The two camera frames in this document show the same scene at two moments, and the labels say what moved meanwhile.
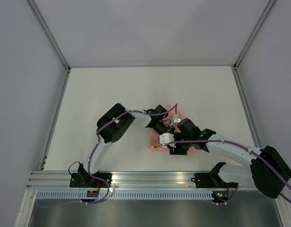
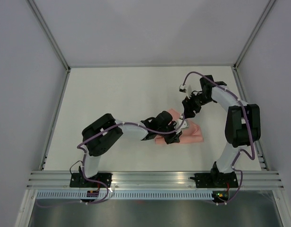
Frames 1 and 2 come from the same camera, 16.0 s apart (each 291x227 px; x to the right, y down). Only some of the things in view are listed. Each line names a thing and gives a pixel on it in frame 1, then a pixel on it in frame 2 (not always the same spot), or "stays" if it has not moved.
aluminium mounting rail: x=129 y=180 stays
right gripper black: x=178 y=150 to x=189 y=107
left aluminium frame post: x=38 y=12 stays
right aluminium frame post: x=269 y=4 stays
